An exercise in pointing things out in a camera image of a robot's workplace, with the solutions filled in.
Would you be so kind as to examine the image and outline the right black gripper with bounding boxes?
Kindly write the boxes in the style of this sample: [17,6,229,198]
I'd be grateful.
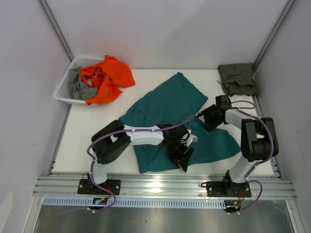
[196,104,223,132]

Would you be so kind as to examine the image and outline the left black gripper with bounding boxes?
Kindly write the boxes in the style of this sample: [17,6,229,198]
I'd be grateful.
[167,138,194,172]

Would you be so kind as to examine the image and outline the teal green shorts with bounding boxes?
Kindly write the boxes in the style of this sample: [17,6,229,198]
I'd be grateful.
[120,73,241,174]

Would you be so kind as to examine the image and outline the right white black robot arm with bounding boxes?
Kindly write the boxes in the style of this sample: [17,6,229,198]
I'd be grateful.
[197,95,279,197]

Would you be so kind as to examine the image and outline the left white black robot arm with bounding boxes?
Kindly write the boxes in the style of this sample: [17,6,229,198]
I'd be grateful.
[87,120,198,194]

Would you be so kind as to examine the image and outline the olive green folded shorts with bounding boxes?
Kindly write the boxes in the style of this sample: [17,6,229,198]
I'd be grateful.
[218,63,259,97]

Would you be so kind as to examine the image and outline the orange shorts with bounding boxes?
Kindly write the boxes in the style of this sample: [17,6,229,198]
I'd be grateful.
[79,55,135,105]

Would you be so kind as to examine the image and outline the grey shorts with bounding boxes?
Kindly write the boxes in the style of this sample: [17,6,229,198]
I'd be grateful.
[67,68,98,100]

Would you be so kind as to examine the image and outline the white plastic basket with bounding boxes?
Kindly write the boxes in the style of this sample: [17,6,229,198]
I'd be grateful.
[53,55,104,105]

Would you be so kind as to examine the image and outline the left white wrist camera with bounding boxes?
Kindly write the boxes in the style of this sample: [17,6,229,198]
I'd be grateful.
[187,130,198,145]

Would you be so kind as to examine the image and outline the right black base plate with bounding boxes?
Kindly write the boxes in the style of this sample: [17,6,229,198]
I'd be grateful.
[201,181,251,198]

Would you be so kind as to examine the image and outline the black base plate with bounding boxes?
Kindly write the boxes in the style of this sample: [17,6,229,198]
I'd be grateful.
[77,179,121,196]
[201,181,251,198]

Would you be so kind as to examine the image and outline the aluminium table edge rail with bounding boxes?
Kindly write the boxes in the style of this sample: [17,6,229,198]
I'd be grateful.
[33,174,297,200]

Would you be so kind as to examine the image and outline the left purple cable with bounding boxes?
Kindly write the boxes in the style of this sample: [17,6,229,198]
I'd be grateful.
[86,114,196,195]

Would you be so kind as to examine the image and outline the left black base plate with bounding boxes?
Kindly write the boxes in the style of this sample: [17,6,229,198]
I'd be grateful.
[77,179,121,196]

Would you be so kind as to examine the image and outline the white slotted cable duct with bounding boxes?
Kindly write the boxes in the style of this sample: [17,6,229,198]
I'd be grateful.
[42,196,226,209]

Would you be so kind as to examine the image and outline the right aluminium corner post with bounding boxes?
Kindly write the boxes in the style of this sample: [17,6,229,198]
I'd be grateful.
[253,0,297,72]

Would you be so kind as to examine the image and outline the aluminium corner post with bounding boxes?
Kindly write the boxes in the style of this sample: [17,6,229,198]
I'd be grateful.
[37,0,74,61]
[253,0,297,72]

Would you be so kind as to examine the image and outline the left aluminium corner post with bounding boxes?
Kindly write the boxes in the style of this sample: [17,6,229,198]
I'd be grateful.
[37,0,74,61]

